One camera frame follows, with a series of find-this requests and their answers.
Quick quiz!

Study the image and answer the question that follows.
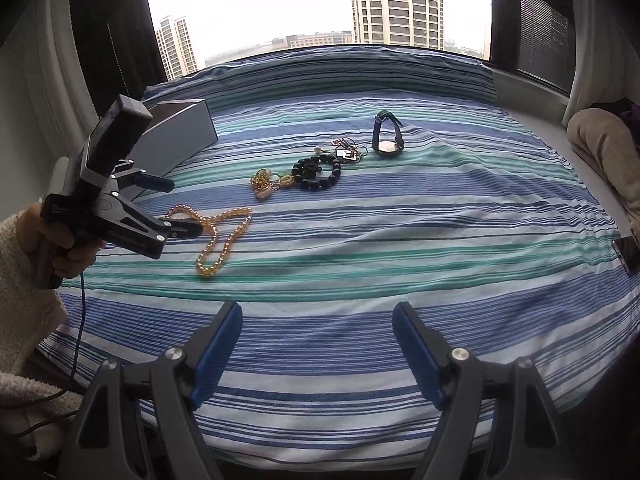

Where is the blue green striped bedsheet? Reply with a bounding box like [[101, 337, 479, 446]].
[[55, 90, 632, 468]]

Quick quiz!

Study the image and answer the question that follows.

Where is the low red brick building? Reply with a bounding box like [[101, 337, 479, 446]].
[[271, 32, 353, 52]]

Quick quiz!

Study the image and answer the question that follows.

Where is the narrow high-rise building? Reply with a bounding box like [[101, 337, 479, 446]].
[[155, 15, 201, 81]]

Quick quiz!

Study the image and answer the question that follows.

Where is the tall high-rise building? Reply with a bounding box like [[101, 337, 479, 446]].
[[348, 0, 445, 52]]

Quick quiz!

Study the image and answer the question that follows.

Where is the long grey box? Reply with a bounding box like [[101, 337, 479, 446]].
[[137, 99, 219, 202]]

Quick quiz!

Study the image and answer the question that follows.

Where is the white curtain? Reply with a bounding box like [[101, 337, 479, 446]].
[[562, 0, 640, 126], [0, 0, 103, 211]]

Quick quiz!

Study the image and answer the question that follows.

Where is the beige pillow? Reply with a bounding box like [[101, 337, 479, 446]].
[[566, 108, 640, 241]]

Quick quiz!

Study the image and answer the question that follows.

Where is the person's left hand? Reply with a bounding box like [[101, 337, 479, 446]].
[[30, 200, 108, 282]]

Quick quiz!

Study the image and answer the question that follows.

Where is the rose gold pendant necklace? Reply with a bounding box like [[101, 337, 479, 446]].
[[314, 137, 372, 164]]

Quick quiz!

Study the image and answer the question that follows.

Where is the black bead bracelet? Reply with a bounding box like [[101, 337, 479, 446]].
[[291, 156, 343, 192]]

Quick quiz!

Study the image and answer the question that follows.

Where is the dark strap wristwatch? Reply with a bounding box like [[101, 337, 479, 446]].
[[372, 110, 406, 155]]

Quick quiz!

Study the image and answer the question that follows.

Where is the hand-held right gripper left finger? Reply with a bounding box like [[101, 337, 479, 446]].
[[59, 301, 244, 480]]

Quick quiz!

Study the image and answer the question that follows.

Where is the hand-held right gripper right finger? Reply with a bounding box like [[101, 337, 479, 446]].
[[392, 302, 561, 480]]

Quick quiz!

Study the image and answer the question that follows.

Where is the person's left forearm white sleeve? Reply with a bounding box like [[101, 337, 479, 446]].
[[0, 210, 68, 377]]

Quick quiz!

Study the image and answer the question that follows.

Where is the amber bead necklace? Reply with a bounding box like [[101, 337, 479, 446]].
[[164, 205, 253, 278]]

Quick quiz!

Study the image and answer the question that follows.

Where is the white fleece garment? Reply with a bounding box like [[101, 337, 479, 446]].
[[0, 371, 87, 463]]

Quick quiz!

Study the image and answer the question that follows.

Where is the smartphone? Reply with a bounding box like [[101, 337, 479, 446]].
[[611, 235, 640, 276]]

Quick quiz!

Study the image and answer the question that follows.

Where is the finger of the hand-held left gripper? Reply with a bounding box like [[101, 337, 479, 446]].
[[112, 160, 176, 194], [102, 198, 205, 260]]

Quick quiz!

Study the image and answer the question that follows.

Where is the dark window screen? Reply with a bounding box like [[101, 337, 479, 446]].
[[487, 0, 574, 97], [67, 0, 171, 103]]

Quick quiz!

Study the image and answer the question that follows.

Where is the purple cloth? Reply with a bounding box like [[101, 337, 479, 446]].
[[620, 105, 640, 136]]

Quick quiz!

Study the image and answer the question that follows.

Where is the gold chain with charms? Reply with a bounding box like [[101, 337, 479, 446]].
[[250, 170, 297, 202]]

